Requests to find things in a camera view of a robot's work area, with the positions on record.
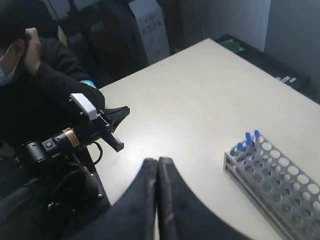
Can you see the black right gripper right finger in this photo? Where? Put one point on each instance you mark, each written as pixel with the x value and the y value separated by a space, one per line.
pixel 181 215

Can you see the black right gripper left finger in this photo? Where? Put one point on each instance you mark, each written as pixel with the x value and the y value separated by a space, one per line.
pixel 132 217

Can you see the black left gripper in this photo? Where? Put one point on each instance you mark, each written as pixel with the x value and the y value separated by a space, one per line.
pixel 89 131

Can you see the blue capped tube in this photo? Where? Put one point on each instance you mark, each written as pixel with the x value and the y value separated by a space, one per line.
pixel 257 138
pixel 249 151
pixel 248 139
pixel 240 150

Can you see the blue capped tube back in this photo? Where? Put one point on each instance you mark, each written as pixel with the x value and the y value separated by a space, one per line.
pixel 249 151

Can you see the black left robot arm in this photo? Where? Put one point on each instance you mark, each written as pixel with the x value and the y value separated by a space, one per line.
pixel 46 191

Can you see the stainless steel test tube rack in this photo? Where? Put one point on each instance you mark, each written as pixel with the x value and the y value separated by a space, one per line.
pixel 285 195

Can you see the person's raised hand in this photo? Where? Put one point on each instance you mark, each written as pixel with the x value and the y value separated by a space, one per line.
pixel 32 59

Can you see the person in black clothes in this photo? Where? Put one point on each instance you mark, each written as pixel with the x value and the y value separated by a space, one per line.
pixel 34 107

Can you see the white cardboard box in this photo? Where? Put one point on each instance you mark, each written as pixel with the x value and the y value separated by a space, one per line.
pixel 152 30

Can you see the black equipment with green parts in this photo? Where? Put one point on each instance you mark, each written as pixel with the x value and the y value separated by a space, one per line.
pixel 281 71

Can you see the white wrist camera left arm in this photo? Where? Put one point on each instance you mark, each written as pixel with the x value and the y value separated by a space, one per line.
pixel 85 105

